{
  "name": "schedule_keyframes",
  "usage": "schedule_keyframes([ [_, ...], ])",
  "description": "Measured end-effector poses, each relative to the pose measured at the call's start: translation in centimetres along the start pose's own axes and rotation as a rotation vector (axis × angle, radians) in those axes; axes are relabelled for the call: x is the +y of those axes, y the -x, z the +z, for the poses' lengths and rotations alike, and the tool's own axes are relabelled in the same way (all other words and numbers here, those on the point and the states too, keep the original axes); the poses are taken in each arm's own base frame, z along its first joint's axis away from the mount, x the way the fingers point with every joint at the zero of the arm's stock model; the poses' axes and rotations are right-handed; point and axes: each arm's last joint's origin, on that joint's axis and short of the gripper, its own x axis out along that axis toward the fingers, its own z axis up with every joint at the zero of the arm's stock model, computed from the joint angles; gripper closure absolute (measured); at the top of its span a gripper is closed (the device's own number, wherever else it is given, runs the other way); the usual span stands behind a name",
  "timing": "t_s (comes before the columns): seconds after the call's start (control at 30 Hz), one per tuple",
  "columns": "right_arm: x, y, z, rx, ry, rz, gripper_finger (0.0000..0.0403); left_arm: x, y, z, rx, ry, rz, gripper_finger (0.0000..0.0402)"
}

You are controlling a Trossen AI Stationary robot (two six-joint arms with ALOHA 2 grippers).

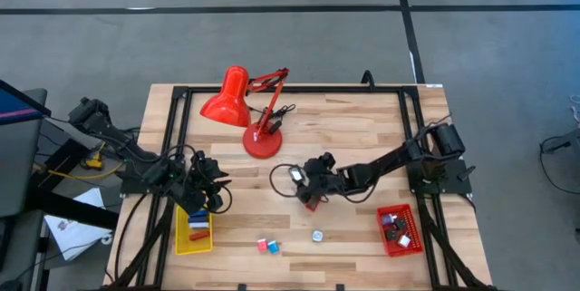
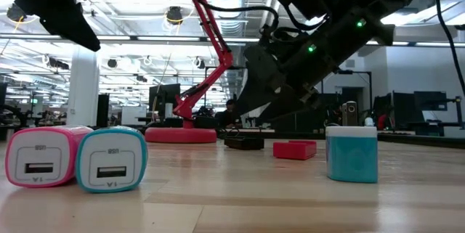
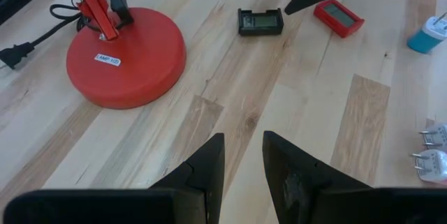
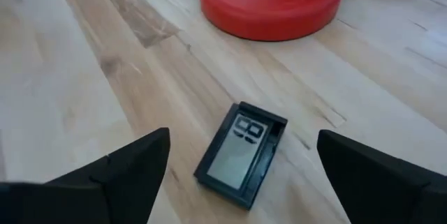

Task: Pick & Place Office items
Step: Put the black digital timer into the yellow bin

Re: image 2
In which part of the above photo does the pink and white USB charger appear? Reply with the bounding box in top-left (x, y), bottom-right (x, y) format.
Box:
top-left (4, 124), bottom-right (94, 189)

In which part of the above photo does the white box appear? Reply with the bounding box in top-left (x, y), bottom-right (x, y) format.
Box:
top-left (121, 105), bottom-right (148, 126)

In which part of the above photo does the red box with window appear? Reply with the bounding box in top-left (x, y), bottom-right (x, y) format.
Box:
top-left (272, 139), bottom-right (318, 161)

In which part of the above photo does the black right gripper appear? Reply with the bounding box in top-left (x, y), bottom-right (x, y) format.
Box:
top-left (236, 39), bottom-right (321, 123)

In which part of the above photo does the teal and white USB charger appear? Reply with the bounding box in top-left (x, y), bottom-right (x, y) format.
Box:
top-left (75, 126), bottom-right (149, 195)

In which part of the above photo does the white and light-blue charger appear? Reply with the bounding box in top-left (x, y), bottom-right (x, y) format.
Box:
top-left (324, 125), bottom-right (379, 184)

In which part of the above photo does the black ceiling speaker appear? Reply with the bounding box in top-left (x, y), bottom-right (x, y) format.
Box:
top-left (166, 5), bottom-right (185, 26)

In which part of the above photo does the black lamp cable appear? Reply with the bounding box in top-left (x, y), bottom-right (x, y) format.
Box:
top-left (195, 115), bottom-right (241, 140)

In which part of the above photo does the black background monitor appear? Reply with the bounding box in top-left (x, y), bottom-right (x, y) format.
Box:
top-left (147, 83), bottom-right (182, 118)

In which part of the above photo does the black aluminium table frame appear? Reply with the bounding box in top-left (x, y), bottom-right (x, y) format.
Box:
top-left (0, 126), bottom-right (465, 150)

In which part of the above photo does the white pillar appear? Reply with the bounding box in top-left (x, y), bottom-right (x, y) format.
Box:
top-left (66, 46), bottom-right (101, 128)

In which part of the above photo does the black box with window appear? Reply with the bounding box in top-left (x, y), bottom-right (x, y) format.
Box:
top-left (223, 136), bottom-right (266, 151)

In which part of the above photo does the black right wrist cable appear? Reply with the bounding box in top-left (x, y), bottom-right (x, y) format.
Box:
top-left (187, 0), bottom-right (281, 44)

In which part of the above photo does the red desk lamp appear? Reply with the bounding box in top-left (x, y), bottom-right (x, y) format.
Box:
top-left (144, 0), bottom-right (235, 144)

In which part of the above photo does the person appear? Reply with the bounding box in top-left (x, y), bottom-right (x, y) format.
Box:
top-left (215, 98), bottom-right (241, 129)

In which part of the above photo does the grey cylindrical device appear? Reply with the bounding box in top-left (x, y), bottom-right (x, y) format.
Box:
top-left (341, 100), bottom-right (359, 127)

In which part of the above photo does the small red container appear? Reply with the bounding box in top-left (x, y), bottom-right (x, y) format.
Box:
top-left (376, 113), bottom-right (389, 131)

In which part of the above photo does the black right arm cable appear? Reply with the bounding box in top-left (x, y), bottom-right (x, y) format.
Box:
top-left (427, 0), bottom-right (465, 97)

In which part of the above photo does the black tall cabinet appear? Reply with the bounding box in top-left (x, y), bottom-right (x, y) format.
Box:
top-left (95, 93), bottom-right (110, 128)

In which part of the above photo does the black metal stand frame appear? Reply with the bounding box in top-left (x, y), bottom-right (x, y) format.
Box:
top-left (320, 69), bottom-right (374, 132)

